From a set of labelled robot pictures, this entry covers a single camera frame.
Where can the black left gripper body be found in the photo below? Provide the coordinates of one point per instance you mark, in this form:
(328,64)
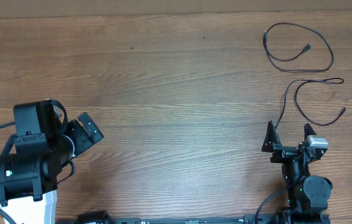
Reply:
(81,140)

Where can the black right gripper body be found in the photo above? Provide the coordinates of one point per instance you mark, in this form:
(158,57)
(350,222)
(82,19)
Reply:
(283,154)

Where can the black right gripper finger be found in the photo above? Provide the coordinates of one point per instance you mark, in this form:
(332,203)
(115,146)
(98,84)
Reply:
(272,141)
(309,133)

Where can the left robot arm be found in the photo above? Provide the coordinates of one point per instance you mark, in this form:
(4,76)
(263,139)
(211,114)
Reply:
(44,143)

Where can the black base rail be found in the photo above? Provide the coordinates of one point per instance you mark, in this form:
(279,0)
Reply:
(103,217)

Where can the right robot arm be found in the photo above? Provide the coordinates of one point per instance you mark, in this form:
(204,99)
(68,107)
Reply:
(307,195)

